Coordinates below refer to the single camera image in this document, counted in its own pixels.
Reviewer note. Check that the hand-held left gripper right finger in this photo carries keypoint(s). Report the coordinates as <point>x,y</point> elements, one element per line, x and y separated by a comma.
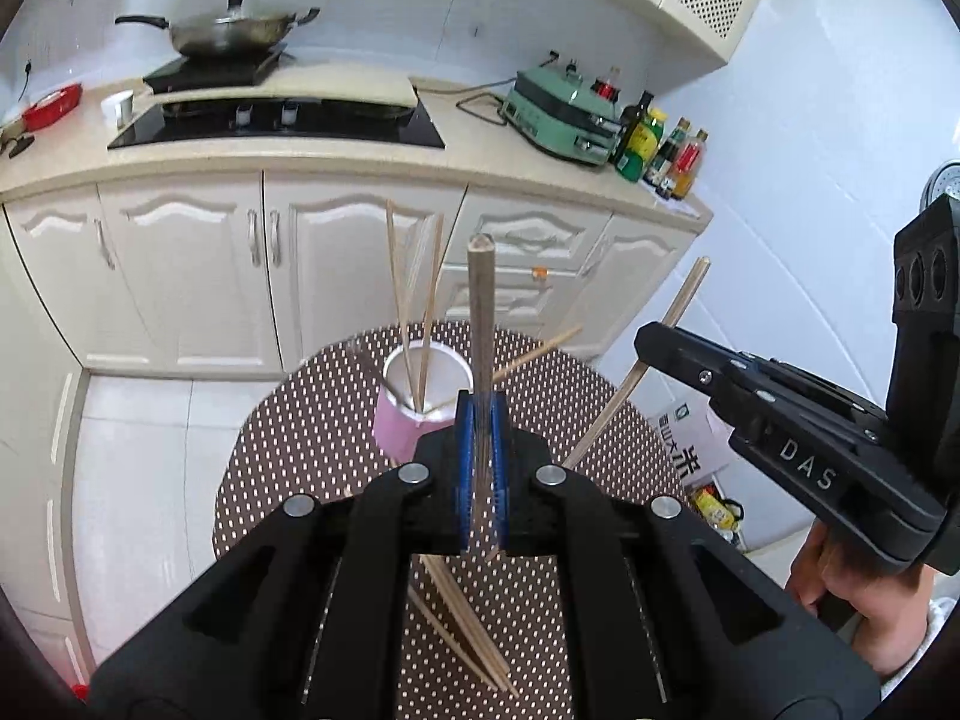
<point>500,465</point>

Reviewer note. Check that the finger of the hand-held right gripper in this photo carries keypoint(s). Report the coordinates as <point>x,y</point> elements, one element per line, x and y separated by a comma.
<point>690,360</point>

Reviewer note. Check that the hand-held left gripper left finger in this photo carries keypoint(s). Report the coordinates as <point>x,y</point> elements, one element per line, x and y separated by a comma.
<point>466,457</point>

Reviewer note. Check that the single wooden chopstick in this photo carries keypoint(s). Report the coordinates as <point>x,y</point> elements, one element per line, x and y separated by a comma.
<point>686,294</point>
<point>480,315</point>
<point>547,346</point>
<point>433,285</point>

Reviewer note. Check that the pink cup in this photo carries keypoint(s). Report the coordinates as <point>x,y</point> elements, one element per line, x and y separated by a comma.
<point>394,431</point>

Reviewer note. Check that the bunch of wooden chopsticks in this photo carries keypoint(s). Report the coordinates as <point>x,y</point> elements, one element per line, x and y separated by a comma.
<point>465,634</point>

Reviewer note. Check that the person's right forearm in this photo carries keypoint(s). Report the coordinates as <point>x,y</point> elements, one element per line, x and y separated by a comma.
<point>941,637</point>

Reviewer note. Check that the person's right hand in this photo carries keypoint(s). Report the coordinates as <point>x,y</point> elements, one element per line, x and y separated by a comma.
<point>877,607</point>

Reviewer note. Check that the white printed bag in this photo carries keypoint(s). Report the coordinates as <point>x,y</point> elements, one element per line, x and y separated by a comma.
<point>694,450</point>

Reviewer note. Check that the yellow packets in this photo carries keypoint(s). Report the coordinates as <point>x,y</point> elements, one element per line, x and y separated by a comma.
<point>712,514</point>

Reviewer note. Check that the brown polka dot tablecloth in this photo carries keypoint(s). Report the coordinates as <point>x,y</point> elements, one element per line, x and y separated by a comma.
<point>300,427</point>

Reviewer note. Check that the orange sauce bottle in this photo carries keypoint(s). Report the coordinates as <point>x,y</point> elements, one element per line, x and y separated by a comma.
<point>688,161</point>

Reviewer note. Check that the dark sauce bottle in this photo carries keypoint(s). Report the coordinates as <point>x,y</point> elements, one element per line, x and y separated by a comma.
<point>667,154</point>

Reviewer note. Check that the yellow green bottle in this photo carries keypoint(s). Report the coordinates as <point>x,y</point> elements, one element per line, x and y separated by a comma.
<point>645,146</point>

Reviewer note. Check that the dark green glass bottle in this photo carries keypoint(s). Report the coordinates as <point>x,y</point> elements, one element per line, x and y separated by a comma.
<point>630,135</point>

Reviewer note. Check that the green electric cooker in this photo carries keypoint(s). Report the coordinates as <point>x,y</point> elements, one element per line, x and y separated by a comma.
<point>555,112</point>

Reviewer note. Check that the red label soda bottle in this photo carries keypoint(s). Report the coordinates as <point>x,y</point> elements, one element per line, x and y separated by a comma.
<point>606,88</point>

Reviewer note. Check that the round steel plate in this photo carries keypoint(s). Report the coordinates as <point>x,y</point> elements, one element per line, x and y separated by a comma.
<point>943,180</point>

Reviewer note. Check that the black glass gas hob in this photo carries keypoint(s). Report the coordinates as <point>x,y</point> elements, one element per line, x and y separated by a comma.
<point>337,131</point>

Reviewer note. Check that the beige board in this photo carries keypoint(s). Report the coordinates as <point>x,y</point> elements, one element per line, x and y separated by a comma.
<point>337,86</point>

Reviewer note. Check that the black induction cooker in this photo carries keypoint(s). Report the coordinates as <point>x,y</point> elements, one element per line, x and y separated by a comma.
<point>202,75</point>

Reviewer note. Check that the steel wok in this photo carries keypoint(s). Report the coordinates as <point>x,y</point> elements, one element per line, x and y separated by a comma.
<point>225,36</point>

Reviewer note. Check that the white mug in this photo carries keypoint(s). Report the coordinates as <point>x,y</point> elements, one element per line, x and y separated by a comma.
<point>118,106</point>

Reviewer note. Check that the glass wok lid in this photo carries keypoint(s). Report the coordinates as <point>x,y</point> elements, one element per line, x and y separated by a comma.
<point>232,19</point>

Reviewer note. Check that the red plastic basket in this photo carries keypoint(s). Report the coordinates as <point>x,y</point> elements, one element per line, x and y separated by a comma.
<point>52,109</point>

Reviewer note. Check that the small black object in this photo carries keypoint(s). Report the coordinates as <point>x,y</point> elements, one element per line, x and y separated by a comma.
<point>19,144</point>

